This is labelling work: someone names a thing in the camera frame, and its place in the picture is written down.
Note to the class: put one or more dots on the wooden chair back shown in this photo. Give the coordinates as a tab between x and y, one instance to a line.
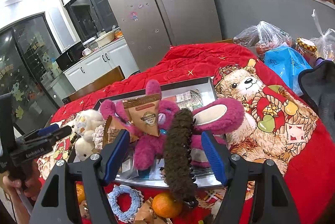
115	75

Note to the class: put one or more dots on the pink strawberry bear plush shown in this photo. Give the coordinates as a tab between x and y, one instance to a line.
223	116

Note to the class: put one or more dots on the orange tangerine left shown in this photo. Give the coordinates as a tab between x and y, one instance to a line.
164	205

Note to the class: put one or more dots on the red plush bear blanket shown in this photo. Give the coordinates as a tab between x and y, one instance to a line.
278	125

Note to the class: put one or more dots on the white kitchen cabinet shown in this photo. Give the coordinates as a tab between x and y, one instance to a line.
100	62

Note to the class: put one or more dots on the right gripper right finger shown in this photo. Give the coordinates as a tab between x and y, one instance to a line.
272	199

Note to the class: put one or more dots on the dark grey fabric item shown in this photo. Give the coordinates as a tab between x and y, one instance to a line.
318	88

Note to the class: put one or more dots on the cream plush toy upper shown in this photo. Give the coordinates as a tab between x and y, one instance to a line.
84	126

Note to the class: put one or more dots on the dark rectangular tray box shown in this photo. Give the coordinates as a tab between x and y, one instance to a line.
162	128

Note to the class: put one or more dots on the black microwave oven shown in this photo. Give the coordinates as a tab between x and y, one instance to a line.
70	56

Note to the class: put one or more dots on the blue plastic bag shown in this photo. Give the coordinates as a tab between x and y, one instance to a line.
287	63

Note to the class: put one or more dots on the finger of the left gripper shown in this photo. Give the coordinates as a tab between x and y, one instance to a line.
41	132
53	137

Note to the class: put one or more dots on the brown triangular snack packet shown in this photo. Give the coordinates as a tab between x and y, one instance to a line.
143	113

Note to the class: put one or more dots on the dark brown fuzzy hair claw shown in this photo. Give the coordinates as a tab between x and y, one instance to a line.
177	158

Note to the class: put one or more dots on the brown snack packets in tray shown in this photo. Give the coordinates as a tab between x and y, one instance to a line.
112	128

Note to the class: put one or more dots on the light blue knitted scrunchie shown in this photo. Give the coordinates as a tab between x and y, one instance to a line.
125	202

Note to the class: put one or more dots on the small brown snack packet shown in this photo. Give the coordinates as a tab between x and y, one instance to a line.
146	214

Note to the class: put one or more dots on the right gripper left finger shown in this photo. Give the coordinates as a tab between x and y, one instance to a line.
57	201

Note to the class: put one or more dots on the clear plastic bag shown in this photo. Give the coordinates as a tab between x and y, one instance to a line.
263	37

